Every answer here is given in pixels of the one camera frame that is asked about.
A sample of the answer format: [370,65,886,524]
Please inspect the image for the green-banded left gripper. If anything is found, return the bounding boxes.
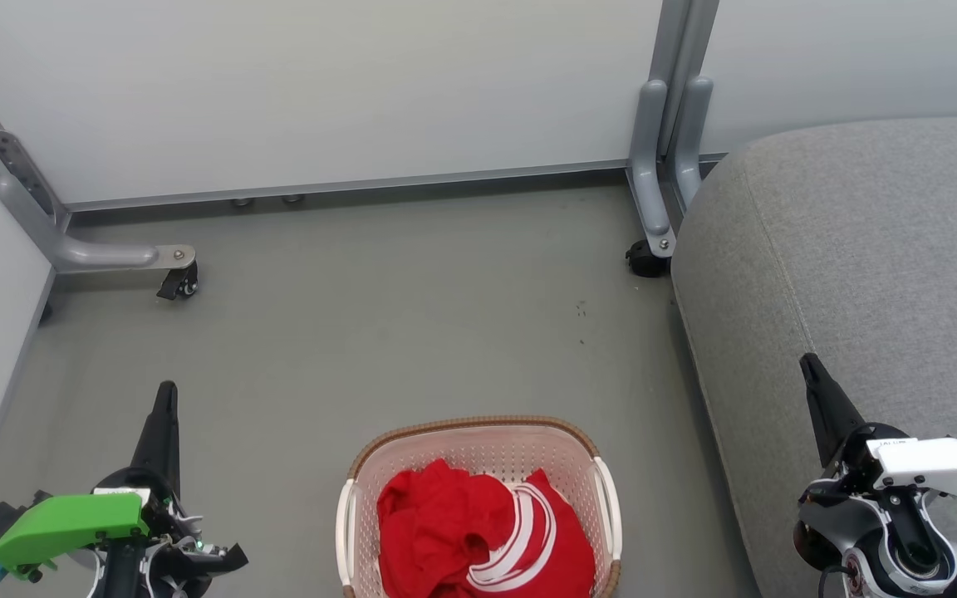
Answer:
[0,380,248,584]

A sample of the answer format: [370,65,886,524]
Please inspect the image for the grey partition post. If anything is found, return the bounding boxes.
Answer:
[649,0,720,160]

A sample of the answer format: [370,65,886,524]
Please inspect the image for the short grey partition foot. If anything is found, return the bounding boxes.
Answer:
[668,76,714,213]

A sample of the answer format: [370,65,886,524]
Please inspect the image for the red shorts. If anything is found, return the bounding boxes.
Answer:
[376,458,523,598]

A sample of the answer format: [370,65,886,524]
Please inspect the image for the long grey partition foot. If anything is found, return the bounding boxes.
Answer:
[626,79,679,259]

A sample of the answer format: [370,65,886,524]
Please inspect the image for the grey post with bracket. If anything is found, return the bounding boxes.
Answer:
[0,46,72,235]

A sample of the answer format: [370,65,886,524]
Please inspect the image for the white plastic laundry basket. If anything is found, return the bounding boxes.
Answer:
[336,415,623,598]

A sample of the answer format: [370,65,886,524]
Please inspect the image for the grey partition bottom rail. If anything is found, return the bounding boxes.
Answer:
[0,267,58,566]
[63,156,639,213]

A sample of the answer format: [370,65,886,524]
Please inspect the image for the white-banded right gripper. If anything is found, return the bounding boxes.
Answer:
[799,353,957,522]

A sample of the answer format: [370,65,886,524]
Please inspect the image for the grey fabric sofa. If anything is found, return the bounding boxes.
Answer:
[671,115,957,598]

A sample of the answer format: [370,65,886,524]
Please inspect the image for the curved grey partition foot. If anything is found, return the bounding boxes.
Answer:
[0,173,198,276]

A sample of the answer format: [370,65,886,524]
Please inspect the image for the red jersey with white stripes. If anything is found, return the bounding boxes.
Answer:
[464,468,597,598]

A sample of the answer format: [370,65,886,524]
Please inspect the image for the black caster wheel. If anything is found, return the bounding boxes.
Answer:
[626,239,671,279]
[155,261,199,301]

